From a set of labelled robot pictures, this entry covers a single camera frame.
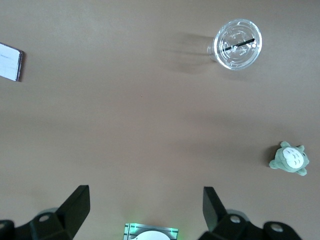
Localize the black drinking straw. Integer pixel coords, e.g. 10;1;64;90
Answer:
223;38;256;52

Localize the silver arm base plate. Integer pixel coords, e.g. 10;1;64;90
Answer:
124;222;180;240

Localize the clear plastic cup with lid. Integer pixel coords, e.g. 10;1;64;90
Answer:
206;17;263;71

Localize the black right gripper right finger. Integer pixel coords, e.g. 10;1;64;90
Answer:
197;186;265;240

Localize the grey green totoro plush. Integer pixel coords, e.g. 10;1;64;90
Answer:
268;140;311;177

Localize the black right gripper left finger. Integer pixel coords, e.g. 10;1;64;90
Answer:
13;184;91;240

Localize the small white card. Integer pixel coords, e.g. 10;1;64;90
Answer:
0;42;25;83

